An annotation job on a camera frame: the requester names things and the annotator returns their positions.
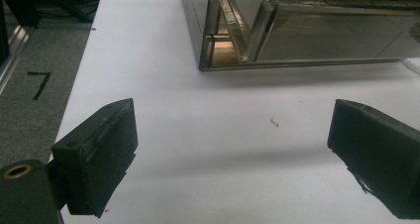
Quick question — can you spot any aluminium frame rail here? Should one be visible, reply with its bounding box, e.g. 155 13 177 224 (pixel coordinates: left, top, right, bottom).
0 25 36 96

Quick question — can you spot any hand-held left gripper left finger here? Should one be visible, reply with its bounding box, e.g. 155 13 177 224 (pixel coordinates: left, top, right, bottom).
51 97 139 219

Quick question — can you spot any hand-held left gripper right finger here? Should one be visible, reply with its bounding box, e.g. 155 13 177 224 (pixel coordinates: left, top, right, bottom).
327 98 420 220

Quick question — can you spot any clear smoky acrylic drawer box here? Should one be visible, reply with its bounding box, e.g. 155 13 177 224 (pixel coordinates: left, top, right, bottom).
180 0 420 72

